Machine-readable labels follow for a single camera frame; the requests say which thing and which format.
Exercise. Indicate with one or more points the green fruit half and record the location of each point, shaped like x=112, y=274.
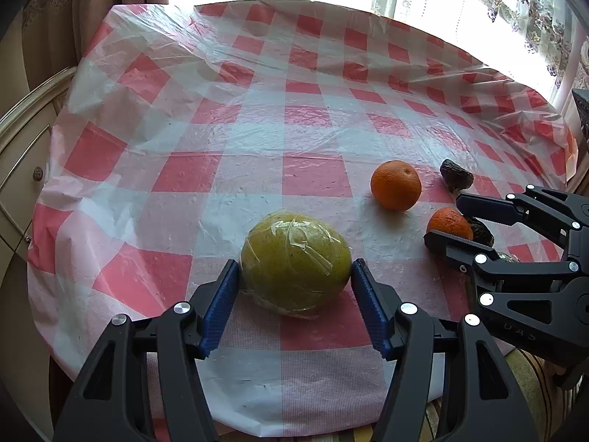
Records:
x=294, y=264

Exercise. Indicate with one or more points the brown patterned curtain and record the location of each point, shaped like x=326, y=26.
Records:
x=69, y=9

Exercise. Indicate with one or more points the cream cabinet drawer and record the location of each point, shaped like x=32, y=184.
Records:
x=23, y=170

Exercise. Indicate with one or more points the dark wrinkled dried fruit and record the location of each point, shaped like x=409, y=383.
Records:
x=455, y=176

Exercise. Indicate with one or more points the red white checkered plastic tablecloth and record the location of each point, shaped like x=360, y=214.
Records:
x=230, y=147

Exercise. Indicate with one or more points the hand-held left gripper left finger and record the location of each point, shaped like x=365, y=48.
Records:
x=221, y=308

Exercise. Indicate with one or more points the small mandarin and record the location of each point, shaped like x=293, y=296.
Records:
x=448, y=224

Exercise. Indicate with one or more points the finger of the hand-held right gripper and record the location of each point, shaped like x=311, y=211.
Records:
x=453, y=247
x=487, y=209

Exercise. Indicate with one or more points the round dark dried fruit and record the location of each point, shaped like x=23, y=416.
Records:
x=482, y=235

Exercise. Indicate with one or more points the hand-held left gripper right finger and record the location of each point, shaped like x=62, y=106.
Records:
x=372, y=315

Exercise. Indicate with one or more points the large orange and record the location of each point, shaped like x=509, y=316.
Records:
x=395, y=185

